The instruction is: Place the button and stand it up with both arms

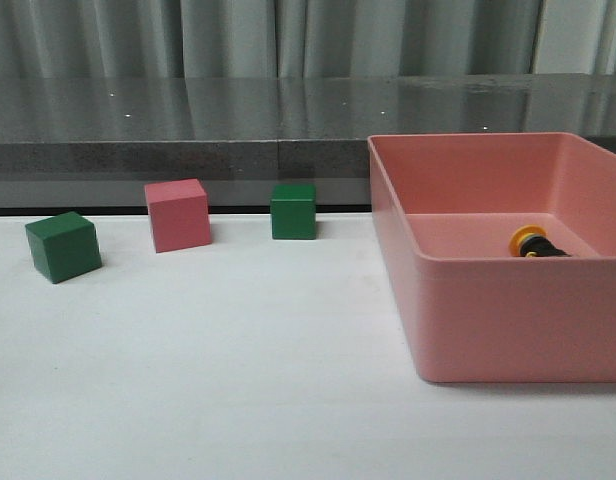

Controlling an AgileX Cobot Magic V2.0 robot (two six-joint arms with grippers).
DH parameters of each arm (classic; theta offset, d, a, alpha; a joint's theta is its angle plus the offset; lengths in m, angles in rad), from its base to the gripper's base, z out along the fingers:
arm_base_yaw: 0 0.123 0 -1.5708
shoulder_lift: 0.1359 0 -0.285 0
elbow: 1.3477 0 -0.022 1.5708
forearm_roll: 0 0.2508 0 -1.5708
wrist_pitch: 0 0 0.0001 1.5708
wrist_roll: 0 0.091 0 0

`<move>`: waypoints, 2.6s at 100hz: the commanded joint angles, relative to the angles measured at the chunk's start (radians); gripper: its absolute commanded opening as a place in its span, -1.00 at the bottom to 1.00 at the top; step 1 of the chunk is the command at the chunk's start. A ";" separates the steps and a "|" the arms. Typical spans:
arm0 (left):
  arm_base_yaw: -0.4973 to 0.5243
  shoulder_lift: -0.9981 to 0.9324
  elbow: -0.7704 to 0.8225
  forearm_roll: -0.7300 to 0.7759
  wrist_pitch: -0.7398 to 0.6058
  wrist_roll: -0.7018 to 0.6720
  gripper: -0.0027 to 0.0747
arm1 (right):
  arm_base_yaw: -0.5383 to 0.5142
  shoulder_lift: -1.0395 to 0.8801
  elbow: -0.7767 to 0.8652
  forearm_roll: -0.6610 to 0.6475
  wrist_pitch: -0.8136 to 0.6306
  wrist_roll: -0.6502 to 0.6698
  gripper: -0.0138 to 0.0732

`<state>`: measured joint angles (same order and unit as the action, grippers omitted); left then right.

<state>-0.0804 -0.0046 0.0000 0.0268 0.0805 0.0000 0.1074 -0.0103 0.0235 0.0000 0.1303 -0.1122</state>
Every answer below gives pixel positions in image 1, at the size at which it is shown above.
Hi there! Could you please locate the green cube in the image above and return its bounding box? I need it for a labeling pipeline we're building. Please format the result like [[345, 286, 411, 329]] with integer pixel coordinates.
[[270, 184, 317, 240], [25, 212, 103, 284]]

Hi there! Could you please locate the green cube middle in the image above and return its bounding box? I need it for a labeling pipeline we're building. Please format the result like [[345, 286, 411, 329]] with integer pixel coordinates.
[[270, 184, 317, 240]]

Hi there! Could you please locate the yellow push button switch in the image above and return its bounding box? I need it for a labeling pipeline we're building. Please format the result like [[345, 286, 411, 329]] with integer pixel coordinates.
[[508, 225, 570, 258]]

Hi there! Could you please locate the pink cube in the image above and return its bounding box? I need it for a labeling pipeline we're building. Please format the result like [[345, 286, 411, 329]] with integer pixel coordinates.
[[144, 178, 212, 253]]

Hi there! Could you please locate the grey curtain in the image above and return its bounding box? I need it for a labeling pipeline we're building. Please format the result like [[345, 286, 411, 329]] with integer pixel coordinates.
[[0, 1, 616, 79]]

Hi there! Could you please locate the pink plastic bin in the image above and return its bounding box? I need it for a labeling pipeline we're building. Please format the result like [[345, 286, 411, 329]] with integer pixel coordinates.
[[368, 133, 616, 382]]

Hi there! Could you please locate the green cube far left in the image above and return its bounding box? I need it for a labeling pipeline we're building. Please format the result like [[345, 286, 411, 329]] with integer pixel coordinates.
[[25, 212, 103, 284]]

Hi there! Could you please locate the grey stone ledge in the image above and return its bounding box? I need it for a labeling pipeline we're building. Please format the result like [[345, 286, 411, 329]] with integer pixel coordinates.
[[0, 74, 616, 214]]

